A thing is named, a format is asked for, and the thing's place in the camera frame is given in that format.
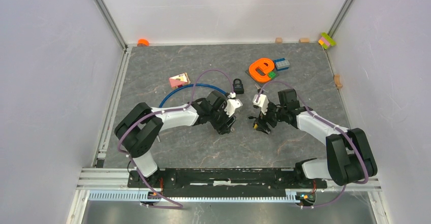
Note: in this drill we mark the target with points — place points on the pink wooden puzzle box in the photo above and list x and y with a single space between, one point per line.
179 81

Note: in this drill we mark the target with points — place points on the grey plate under letter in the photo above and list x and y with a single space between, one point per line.
258 77

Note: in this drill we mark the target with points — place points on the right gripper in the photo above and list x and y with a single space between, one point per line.
266 117

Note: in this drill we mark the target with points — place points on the wooden block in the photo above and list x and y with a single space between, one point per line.
304 40
278 40

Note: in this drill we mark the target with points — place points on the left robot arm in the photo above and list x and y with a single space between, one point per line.
141 126

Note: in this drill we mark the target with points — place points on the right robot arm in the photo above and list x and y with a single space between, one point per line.
349 158

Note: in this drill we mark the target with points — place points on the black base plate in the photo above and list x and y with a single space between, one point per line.
230 182

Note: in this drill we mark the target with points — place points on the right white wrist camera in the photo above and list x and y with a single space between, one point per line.
261 101

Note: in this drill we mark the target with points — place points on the orange letter block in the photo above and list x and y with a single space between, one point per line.
265 65

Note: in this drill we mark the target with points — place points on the orange round cap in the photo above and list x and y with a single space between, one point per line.
142 42

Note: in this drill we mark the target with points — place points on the wooden block left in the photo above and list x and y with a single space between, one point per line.
278 40

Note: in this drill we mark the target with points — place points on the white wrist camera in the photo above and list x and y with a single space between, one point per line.
261 101
232 103

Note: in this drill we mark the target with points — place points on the stacked coloured lego bricks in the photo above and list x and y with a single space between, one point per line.
326 41

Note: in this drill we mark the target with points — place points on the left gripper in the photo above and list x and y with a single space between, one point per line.
222 128

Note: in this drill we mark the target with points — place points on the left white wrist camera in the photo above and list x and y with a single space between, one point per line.
232 103

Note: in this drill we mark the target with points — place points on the wooden block right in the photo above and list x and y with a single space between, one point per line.
304 40

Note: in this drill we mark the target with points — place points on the green lego brick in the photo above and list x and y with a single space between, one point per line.
272 75

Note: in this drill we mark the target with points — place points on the blue lego brick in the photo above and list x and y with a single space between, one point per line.
281 64

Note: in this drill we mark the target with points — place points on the black head key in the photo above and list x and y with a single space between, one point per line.
259 88

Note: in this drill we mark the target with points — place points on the black padlock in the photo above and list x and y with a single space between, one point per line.
238 86

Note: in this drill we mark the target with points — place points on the wooden arch piece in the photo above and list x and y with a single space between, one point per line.
337 81

